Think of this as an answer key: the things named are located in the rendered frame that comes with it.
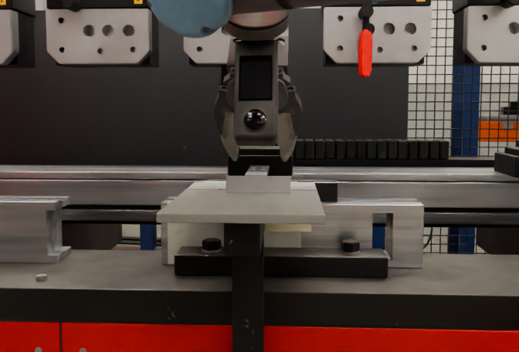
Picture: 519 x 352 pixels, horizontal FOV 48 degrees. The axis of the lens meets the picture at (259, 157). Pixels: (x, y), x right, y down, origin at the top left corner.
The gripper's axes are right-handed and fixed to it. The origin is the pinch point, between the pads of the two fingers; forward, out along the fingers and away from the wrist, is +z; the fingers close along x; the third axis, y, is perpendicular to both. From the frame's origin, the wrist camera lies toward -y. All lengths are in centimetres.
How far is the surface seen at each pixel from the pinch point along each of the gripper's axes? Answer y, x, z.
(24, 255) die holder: -2.6, 36.3, 19.2
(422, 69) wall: 347, -114, 241
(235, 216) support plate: -14.4, 1.7, -5.5
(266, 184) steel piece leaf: -1.5, -1.0, 3.4
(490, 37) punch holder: 17.4, -31.7, -6.9
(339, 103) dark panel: 53, -16, 35
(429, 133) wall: 313, -121, 282
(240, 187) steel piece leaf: -1.9, 2.5, 3.7
